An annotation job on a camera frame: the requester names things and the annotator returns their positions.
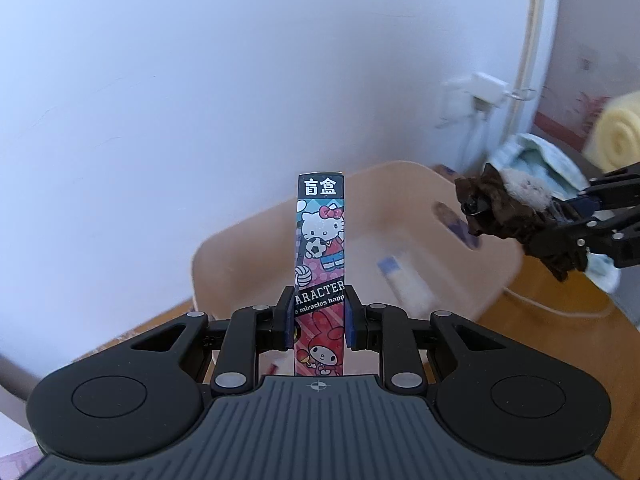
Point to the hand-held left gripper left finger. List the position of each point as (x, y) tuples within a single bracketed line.
[(286, 317)]

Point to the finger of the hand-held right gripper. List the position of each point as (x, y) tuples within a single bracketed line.
[(607, 187), (607, 242)]

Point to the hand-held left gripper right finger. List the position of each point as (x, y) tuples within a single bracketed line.
[(351, 317)]

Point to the beige plastic basin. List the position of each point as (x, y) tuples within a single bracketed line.
[(240, 260)]

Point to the cartoon printed paper box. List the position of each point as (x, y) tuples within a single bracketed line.
[(320, 240)]

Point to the dark brown plush toy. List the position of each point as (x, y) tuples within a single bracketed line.
[(505, 205)]

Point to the yellow foam roll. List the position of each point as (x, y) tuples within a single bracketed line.
[(620, 132)]

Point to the white tube with blue cap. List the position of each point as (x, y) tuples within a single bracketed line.
[(406, 285)]

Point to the light blue cloth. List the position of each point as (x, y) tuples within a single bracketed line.
[(547, 157)]

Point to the wooden desk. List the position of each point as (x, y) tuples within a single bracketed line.
[(550, 360)]

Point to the white wall charger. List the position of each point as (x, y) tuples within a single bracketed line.
[(482, 90)]

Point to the white wall pipe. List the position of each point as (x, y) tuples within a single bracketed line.
[(525, 50)]

